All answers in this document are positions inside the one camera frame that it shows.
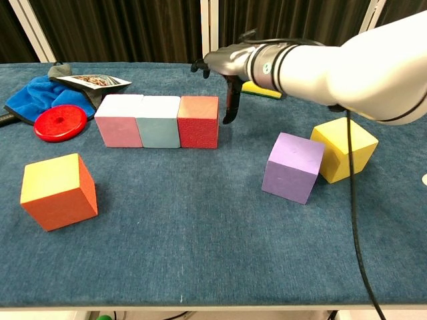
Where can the pink cube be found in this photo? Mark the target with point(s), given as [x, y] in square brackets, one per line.
[116, 130]

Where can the bright green round object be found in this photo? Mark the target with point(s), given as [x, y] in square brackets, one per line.
[105, 317]

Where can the yellow cube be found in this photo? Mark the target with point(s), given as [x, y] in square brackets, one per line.
[363, 146]

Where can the blue fleece cloth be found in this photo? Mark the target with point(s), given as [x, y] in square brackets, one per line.
[33, 96]

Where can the red plastic disc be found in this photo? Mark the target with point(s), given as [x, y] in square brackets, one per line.
[60, 126]

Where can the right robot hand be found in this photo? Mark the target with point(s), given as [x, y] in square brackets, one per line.
[230, 60]

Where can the grey fabric pouch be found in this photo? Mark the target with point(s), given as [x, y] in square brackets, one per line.
[60, 70]

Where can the black pleated curtain panel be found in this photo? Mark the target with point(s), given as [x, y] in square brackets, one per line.
[10, 33]
[133, 30]
[300, 20]
[400, 8]

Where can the blue fabric table mat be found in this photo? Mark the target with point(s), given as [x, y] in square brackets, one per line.
[200, 216]

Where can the printed photo snack packet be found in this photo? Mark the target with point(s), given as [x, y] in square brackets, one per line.
[96, 81]

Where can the red cube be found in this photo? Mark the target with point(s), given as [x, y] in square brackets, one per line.
[198, 130]

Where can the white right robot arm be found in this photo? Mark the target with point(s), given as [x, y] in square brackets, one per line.
[350, 66]

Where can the yellow green sponge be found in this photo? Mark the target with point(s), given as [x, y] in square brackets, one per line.
[263, 93]

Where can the light blue cube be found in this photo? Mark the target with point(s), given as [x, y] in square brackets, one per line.
[158, 130]

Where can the orange cube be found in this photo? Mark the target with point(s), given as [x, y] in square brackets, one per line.
[56, 196]

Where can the purple cube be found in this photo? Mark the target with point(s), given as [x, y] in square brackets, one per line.
[290, 170]

